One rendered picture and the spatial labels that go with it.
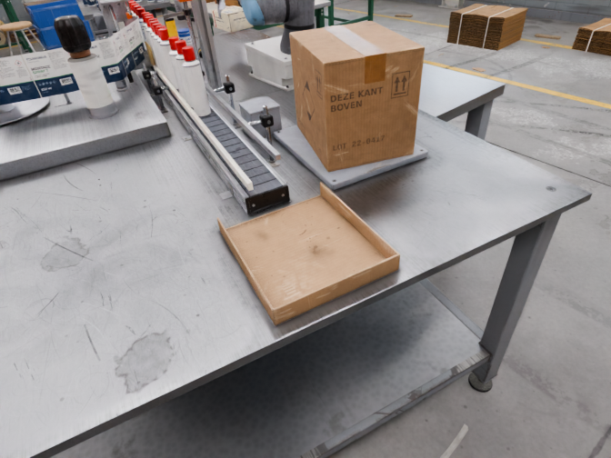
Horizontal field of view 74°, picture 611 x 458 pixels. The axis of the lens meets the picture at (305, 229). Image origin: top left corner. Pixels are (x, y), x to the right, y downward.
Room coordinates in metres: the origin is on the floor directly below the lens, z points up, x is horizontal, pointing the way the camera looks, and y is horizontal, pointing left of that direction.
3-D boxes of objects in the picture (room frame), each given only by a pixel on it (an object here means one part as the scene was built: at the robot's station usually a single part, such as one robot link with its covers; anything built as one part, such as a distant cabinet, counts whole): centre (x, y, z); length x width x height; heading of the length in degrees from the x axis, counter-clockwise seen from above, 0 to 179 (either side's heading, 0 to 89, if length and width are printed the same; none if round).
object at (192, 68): (1.27, 0.29, 0.98); 0.05 x 0.05 x 0.20
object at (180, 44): (1.35, 0.33, 0.98); 0.05 x 0.05 x 0.20
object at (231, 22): (2.14, 0.25, 0.99); 0.16 x 0.12 x 0.07; 35
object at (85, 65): (1.35, 0.64, 1.03); 0.09 x 0.09 x 0.30
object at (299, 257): (0.63, 0.01, 0.85); 0.30 x 0.26 x 0.04; 24
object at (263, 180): (1.54, 0.42, 0.86); 1.65 x 0.08 x 0.04; 24
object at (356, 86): (1.06, -0.15, 0.99); 0.30 x 0.24 x 0.27; 13
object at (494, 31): (4.92, -2.25, 0.16); 0.65 x 0.54 x 0.32; 39
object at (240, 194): (1.54, 0.42, 0.85); 1.65 x 0.11 x 0.05; 24
